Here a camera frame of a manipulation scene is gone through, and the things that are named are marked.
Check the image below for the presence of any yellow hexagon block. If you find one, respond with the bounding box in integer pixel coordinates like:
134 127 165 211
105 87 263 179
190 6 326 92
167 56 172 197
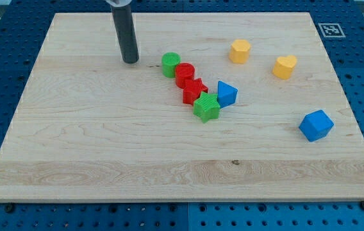
229 39 251 64

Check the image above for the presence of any light wooden board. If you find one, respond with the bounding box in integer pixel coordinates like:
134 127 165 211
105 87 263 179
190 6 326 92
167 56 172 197
0 12 364 203

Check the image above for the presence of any green star block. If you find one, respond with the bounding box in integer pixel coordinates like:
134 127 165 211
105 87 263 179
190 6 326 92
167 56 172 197
193 91 220 123

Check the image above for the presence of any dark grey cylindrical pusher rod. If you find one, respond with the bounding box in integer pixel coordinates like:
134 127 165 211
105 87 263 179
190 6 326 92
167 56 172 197
111 3 139 64

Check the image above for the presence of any white fiducial marker tag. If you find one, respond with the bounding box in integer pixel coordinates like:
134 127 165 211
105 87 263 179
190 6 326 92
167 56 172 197
318 22 345 38

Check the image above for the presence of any green cylinder block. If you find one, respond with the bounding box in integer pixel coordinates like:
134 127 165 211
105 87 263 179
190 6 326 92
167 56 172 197
161 52 181 78

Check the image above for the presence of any blue triangle block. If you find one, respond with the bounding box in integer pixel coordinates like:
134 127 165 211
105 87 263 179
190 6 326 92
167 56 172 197
217 81 238 108

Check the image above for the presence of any yellow heart block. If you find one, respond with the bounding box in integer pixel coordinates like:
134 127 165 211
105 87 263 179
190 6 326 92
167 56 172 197
272 55 297 80

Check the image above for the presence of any red star block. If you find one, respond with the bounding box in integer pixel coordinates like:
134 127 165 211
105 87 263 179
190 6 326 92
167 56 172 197
183 78 208 105

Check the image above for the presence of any red cylinder block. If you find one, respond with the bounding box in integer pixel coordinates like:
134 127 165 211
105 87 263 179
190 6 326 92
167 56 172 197
175 62 195 89

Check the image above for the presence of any black board stopper bolt left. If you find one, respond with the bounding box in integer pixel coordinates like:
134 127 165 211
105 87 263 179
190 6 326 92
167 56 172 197
4 203 15 214

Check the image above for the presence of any silver rod mount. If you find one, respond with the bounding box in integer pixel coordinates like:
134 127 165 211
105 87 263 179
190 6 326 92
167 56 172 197
105 0 132 8

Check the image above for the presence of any blue cube block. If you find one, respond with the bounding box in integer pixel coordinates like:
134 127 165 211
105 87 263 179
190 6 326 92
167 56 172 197
299 110 334 142

